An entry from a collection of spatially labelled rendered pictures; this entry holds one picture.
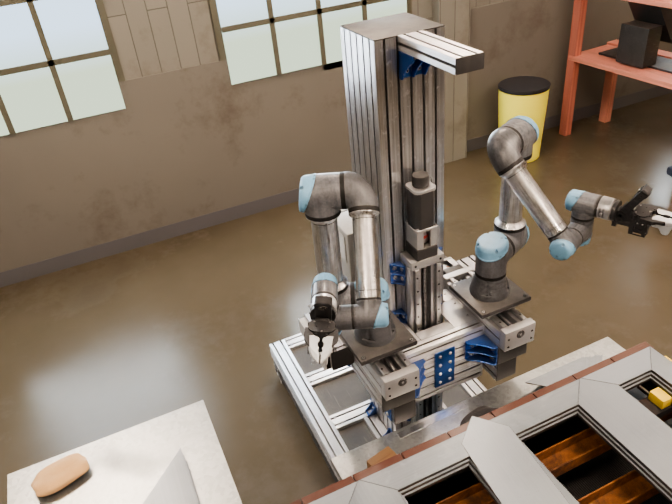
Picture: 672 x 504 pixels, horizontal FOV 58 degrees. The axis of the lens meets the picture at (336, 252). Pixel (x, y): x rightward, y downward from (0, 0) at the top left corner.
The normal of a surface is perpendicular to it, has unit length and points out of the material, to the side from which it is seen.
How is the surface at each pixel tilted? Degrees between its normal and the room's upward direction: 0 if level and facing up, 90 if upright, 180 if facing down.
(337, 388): 0
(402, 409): 90
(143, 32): 90
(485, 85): 90
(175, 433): 0
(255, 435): 0
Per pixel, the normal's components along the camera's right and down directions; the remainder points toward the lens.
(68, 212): 0.41, 0.47
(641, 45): -0.89, 0.32
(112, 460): -0.09, -0.83
